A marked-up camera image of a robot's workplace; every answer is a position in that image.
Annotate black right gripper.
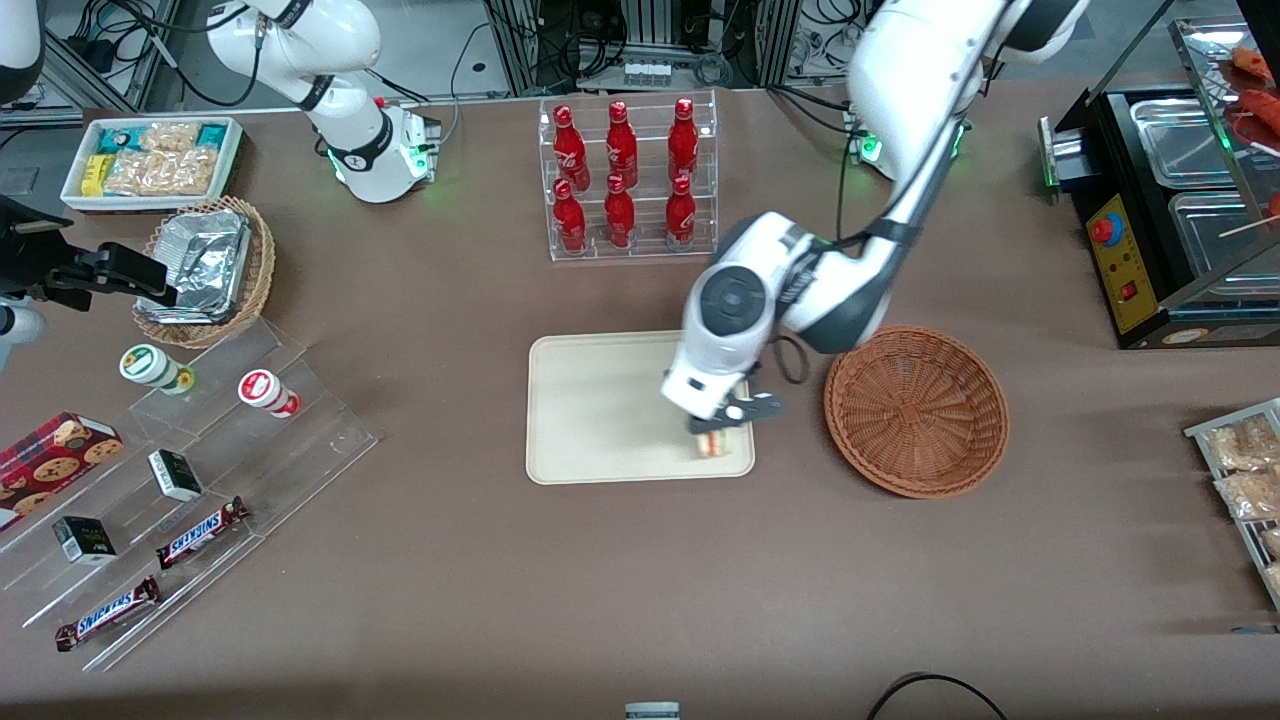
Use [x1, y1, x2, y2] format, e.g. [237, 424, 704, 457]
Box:
[0, 196, 180, 314]

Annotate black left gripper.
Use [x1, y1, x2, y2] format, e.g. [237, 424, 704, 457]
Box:
[687, 394, 785, 436]

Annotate beige plastic tray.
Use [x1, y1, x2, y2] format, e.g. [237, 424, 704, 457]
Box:
[526, 328, 757, 486]

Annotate light wicker basket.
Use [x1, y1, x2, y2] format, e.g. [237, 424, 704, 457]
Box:
[132, 196, 277, 350]

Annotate brown wicker basket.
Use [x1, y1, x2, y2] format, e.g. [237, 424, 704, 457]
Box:
[823, 325, 1011, 500]

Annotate tray of packaged snacks right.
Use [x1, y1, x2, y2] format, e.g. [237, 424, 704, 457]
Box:
[1184, 398, 1280, 611]

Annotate green lid cup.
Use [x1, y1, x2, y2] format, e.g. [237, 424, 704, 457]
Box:
[119, 344, 197, 396]

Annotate aluminium foil container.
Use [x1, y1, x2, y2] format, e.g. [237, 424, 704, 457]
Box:
[138, 210, 253, 325]

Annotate large clear nut snack bag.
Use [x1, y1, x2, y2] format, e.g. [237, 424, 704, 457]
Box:
[104, 146, 221, 197]

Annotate small clear nut snack bag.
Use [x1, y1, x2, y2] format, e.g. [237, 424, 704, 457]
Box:
[140, 120, 203, 153]

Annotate white rectangular snack bin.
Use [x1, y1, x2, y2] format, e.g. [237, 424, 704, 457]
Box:
[60, 116, 245, 215]

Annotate red cookie box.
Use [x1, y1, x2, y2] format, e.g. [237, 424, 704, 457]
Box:
[0, 411, 125, 532]

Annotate clear acrylic bottle rack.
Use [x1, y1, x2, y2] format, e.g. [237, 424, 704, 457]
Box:
[538, 88, 719, 263]

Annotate red lid cup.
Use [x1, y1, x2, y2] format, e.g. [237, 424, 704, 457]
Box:
[237, 369, 302, 419]

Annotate small black box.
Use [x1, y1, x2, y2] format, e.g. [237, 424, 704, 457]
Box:
[147, 449, 204, 503]
[52, 516, 118, 566]

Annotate red cola bottle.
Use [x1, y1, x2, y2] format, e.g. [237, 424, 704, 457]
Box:
[606, 100, 639, 191]
[604, 174, 637, 249]
[665, 175, 697, 247]
[668, 97, 700, 183]
[552, 178, 588, 254]
[552, 104, 591, 193]

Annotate clear acrylic step display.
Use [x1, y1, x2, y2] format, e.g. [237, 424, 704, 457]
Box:
[0, 318, 379, 673]

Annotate Snickers chocolate bar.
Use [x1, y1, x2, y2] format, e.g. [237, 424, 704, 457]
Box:
[55, 575, 162, 653]
[155, 496, 251, 571]

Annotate black hot food display case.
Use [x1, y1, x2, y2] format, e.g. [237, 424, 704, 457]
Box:
[1038, 15, 1280, 351]

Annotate clear bag of fried snack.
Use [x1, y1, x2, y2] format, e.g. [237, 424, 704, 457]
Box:
[1200, 414, 1280, 472]
[1214, 467, 1280, 522]

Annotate stainless steel pan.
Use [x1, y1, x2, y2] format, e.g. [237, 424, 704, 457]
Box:
[1167, 189, 1280, 293]
[1129, 96, 1243, 189]

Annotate red sausage on stick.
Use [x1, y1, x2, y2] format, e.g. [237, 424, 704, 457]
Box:
[1230, 46, 1279, 88]
[1234, 89, 1280, 151]

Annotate black cable loop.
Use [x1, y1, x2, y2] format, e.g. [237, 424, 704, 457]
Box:
[865, 672, 1011, 720]

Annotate aluminium equipment frame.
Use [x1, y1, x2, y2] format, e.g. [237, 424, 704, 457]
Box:
[478, 0, 806, 98]

